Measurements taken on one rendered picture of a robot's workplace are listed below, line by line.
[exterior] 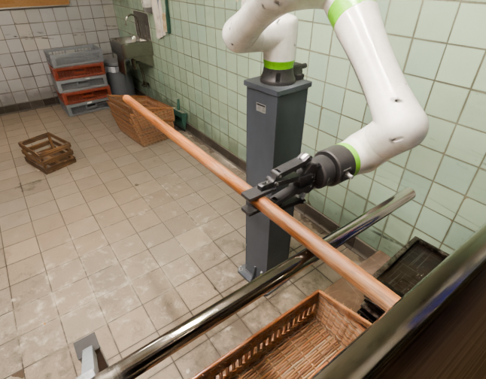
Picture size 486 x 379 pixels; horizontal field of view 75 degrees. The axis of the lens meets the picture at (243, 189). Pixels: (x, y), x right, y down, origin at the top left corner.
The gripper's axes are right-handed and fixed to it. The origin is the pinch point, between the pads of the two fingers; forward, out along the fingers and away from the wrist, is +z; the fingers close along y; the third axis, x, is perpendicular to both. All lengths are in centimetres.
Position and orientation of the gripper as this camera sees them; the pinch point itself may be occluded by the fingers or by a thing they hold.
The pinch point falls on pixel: (258, 198)
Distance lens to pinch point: 67.2
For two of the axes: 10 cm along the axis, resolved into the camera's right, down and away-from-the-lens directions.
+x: -5.9, -4.6, 6.6
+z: -8.1, 3.4, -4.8
